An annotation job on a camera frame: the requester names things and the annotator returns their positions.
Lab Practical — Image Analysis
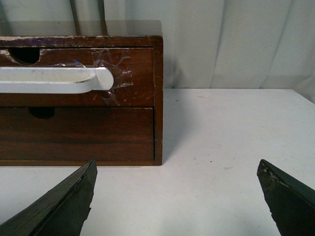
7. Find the wooden drawer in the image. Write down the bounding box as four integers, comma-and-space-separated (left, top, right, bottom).
0, 48, 154, 107
0, 108, 154, 161

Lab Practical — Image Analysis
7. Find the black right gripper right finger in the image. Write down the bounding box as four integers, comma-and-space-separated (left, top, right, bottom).
257, 159, 315, 236

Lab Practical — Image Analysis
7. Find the dark wooden drawer cabinet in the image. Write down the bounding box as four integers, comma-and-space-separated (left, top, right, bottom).
0, 20, 163, 166

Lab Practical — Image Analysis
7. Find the white drawer handle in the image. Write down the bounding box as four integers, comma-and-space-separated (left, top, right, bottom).
0, 67, 114, 94

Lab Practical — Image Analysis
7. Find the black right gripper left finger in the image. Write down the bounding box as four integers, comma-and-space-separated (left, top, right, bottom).
0, 159, 97, 236

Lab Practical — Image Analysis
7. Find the white curtain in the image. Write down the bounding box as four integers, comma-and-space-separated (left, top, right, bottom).
0, 0, 315, 95

